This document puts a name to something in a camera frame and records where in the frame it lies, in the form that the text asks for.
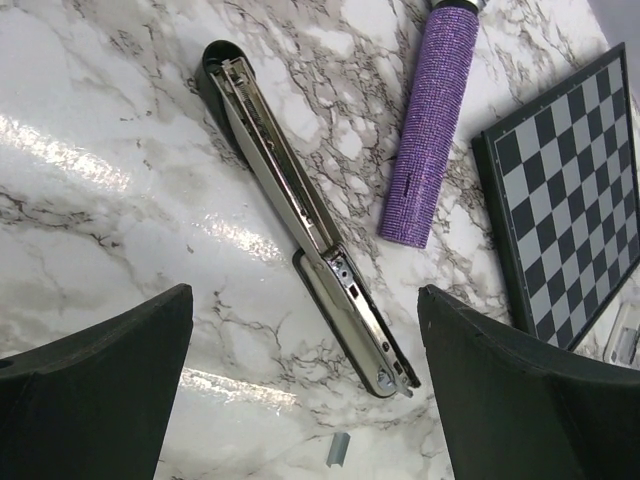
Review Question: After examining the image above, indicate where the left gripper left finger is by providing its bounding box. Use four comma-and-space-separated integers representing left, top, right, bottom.
1, 284, 193, 479

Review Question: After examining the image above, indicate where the black white chessboard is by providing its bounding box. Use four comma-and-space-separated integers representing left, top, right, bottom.
472, 45, 639, 350

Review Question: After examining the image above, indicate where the grey black stapler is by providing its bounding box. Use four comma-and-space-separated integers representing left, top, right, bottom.
195, 40, 421, 398

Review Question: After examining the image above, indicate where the purple glitter microphone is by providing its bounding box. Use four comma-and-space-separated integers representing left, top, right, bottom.
379, 1, 486, 249

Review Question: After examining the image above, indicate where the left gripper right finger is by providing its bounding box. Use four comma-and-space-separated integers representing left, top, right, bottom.
417, 285, 639, 479

